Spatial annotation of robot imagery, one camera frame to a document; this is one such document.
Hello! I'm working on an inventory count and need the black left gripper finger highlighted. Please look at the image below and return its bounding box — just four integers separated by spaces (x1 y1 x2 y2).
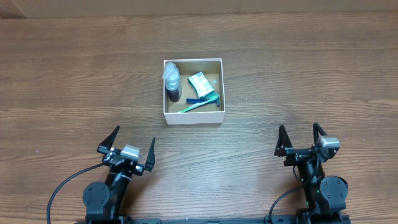
144 138 155 172
96 126 120 153

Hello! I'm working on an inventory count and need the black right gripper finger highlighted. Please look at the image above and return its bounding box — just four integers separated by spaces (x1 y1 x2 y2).
313 123 327 144
274 124 294 157

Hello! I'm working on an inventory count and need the blue disposable razor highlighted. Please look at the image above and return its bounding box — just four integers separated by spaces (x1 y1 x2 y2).
186 98 220 107

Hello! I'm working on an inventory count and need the green white toothbrush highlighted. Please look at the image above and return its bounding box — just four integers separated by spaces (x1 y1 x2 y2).
178 95 219 113

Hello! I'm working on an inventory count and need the white cardboard box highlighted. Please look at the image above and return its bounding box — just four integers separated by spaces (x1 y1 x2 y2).
163 58 226 125

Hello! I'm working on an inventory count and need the clear bottle with dark liquid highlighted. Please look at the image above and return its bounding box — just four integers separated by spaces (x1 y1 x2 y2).
162 62 182 103

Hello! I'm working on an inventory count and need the green white soap packet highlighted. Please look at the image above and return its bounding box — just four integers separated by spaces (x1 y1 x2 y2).
188 72 215 99

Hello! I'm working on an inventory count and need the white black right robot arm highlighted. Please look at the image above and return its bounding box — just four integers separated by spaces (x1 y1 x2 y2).
266 123 351 224

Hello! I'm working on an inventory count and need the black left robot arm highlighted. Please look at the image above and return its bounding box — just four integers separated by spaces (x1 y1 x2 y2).
82 126 155 223

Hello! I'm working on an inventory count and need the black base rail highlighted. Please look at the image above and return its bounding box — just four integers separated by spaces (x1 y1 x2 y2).
74 213 352 224

